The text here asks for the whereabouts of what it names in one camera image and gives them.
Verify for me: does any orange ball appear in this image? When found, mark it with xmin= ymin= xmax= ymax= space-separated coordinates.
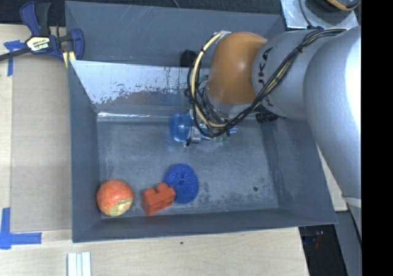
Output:
xmin=96 ymin=178 xmax=135 ymax=218

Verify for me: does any clear blue ball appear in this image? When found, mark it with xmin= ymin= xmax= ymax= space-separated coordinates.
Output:
xmin=169 ymin=112 xmax=195 ymax=143

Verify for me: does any red toy brick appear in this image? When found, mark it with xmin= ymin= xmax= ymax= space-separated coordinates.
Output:
xmin=141 ymin=182 xmax=177 ymax=217

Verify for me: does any grey metal bin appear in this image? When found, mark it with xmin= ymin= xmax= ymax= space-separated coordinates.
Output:
xmin=64 ymin=0 xmax=339 ymax=243

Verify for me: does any pale wood board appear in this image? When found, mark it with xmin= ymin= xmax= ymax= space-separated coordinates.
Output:
xmin=10 ymin=53 xmax=74 ymax=234

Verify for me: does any blue round scrubber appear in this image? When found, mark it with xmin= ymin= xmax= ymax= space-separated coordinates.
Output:
xmin=162 ymin=163 xmax=200 ymax=205

